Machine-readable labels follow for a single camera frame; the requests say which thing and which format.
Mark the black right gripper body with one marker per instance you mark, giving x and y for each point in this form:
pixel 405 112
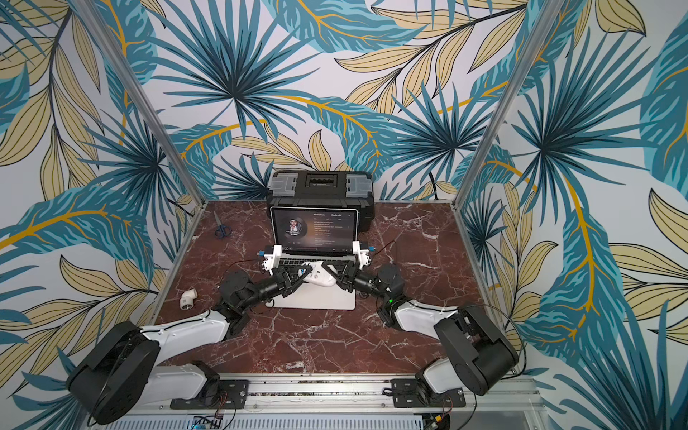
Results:
pixel 347 271

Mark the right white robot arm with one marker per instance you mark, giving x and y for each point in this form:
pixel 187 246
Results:
pixel 477 353

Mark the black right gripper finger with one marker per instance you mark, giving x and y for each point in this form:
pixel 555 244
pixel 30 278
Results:
pixel 336 268
pixel 332 281

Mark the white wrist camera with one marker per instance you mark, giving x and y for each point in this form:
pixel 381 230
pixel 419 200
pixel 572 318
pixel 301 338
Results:
pixel 361 251
pixel 271 257

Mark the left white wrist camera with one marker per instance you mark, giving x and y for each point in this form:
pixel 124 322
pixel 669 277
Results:
pixel 271 257

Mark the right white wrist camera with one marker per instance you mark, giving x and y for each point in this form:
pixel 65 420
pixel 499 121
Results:
pixel 361 251

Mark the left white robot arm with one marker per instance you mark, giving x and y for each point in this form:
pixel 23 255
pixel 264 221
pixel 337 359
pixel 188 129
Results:
pixel 124 369

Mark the left aluminium frame post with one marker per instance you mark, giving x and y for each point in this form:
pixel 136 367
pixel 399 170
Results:
pixel 95 23

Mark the silver laptop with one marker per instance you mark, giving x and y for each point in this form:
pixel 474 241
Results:
pixel 315 236

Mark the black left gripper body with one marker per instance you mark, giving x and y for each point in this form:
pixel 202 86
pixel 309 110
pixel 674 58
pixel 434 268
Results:
pixel 271 287

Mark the white wireless mouse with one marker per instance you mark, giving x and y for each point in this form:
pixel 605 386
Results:
pixel 315 276

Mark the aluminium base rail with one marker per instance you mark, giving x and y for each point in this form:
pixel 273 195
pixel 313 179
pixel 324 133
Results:
pixel 345 401

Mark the aluminium frame post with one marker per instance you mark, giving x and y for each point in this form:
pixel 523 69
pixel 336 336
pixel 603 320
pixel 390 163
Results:
pixel 95 23
pixel 532 45

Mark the right aluminium frame post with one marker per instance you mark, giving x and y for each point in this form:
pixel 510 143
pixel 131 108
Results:
pixel 532 45

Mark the white pipe elbow fitting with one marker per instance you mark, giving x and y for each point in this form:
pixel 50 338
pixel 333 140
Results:
pixel 187 299

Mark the black plastic toolbox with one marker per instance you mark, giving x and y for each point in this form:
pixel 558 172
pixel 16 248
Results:
pixel 324 189

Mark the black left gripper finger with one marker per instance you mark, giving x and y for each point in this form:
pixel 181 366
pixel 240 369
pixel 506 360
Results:
pixel 296 273
pixel 290 288

